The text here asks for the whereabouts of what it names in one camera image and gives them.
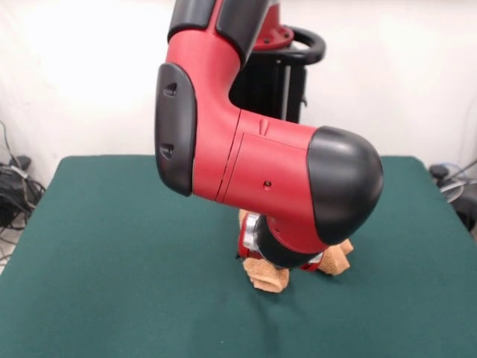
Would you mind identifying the orange-brown terry towel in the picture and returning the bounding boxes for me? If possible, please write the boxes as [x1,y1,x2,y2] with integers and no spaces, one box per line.
[238,209,353,294]

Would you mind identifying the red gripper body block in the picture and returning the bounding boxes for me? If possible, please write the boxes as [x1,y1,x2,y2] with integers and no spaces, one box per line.
[237,222,323,273]

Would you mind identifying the black cable tangle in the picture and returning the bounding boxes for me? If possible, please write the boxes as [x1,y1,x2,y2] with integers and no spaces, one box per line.
[0,119,47,262]

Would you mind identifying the blue grey cables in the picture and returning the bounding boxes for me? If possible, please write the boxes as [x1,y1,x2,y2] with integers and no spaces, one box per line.
[435,158,477,184]

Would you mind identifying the dark green table cloth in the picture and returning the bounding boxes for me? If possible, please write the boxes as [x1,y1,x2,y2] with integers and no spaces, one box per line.
[0,155,477,358]

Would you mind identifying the black robot pedestal with handle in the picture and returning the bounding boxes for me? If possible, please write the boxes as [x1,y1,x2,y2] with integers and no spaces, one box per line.
[228,24,327,125]

